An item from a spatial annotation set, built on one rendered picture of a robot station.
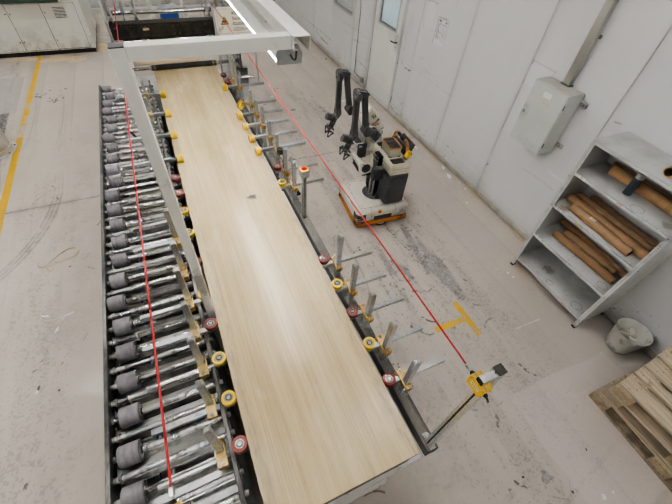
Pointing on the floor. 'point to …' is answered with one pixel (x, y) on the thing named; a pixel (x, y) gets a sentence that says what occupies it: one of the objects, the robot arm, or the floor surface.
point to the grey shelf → (542, 244)
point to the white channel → (221, 45)
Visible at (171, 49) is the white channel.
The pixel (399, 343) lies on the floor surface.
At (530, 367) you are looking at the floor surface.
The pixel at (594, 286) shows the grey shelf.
